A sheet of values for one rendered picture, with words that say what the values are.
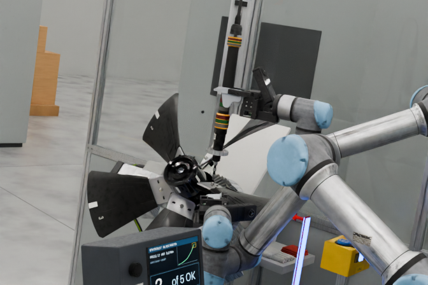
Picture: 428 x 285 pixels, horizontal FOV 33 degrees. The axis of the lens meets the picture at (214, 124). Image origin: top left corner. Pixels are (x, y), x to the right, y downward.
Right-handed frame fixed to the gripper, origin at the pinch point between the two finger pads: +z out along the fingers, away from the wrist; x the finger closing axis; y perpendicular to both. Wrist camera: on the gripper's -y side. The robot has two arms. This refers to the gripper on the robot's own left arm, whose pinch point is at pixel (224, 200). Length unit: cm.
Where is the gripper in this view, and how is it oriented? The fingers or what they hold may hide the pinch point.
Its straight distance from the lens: 219.9
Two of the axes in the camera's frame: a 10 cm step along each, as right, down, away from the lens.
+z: 0.0, -1.4, 9.9
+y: -10.0, -0.4, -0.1
